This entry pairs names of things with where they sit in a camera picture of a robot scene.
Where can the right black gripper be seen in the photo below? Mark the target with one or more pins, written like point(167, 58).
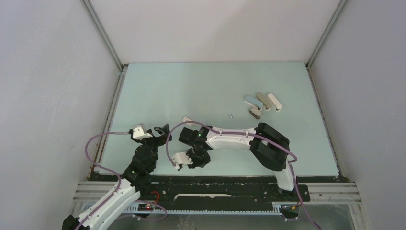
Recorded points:
point(197, 163)

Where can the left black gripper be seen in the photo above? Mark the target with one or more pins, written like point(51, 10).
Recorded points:
point(163, 131)

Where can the white staple box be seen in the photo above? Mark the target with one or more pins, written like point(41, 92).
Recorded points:
point(186, 119)

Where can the beige brown mini stapler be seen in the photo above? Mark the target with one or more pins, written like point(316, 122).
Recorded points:
point(255, 112)

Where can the light blue stapler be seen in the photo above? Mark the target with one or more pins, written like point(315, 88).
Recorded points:
point(254, 102)

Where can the grey white stapler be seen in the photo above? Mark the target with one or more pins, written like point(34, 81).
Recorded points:
point(266, 102)

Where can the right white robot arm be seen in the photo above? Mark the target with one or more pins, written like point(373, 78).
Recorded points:
point(270, 148)

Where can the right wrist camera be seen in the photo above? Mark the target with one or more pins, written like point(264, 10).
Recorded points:
point(180, 159)

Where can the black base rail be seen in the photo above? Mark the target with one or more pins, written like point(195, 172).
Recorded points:
point(220, 193)

